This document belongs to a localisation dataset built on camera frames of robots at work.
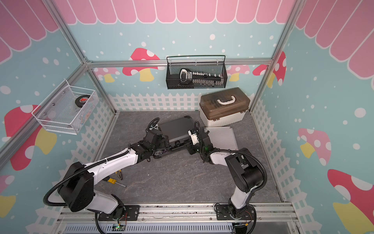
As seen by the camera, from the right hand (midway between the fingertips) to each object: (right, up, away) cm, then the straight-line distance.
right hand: (186, 143), depth 93 cm
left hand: (-15, +3, -5) cm, 16 cm away
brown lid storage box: (+25, +24, +1) cm, 34 cm away
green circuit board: (-34, -39, -22) cm, 56 cm away
